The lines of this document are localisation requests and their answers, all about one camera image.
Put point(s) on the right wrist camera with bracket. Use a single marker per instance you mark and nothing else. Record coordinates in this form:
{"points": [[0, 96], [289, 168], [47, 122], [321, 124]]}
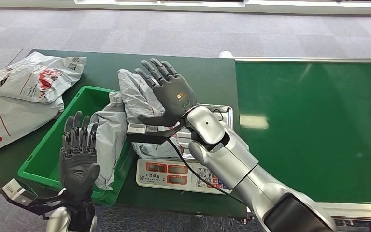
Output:
{"points": [[140, 136]]}

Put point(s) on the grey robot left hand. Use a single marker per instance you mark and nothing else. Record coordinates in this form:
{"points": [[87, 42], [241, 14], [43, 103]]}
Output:
{"points": [[78, 173]]}

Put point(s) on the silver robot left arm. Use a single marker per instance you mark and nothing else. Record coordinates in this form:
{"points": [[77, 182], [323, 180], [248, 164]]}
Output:
{"points": [[56, 221]]}

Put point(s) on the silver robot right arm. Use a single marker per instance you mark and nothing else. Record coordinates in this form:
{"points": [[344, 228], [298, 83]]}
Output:
{"points": [[236, 160]]}

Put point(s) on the white mailer bag red logo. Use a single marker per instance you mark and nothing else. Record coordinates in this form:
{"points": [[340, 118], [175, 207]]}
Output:
{"points": [[44, 76]]}

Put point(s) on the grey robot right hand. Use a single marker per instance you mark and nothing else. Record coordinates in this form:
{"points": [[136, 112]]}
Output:
{"points": [[176, 93]]}

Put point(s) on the grey crumpled mailer package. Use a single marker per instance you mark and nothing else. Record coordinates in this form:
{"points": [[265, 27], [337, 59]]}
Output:
{"points": [[108, 144]]}

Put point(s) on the white round object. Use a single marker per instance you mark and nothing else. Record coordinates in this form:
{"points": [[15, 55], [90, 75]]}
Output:
{"points": [[226, 54]]}

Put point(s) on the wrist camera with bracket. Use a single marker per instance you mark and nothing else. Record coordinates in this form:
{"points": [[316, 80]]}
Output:
{"points": [[140, 136], [19, 192]]}

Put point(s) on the grey mailer package red print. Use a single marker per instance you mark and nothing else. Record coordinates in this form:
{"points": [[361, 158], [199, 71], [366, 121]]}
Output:
{"points": [[134, 96]]}

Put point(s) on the large white mailer bag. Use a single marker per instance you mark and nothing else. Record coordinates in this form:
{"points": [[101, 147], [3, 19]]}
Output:
{"points": [[12, 121]]}

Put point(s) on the green plastic basket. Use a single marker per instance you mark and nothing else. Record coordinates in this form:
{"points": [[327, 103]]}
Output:
{"points": [[44, 160]]}

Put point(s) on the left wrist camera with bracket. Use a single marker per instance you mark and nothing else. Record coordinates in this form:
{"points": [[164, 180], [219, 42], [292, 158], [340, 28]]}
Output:
{"points": [[19, 192]]}

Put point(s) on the electronic scale with steel tray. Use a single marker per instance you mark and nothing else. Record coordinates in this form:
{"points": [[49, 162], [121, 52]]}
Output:
{"points": [[156, 173]]}

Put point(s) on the green conveyor belt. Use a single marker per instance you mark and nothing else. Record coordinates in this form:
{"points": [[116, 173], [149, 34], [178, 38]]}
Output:
{"points": [[300, 128]]}

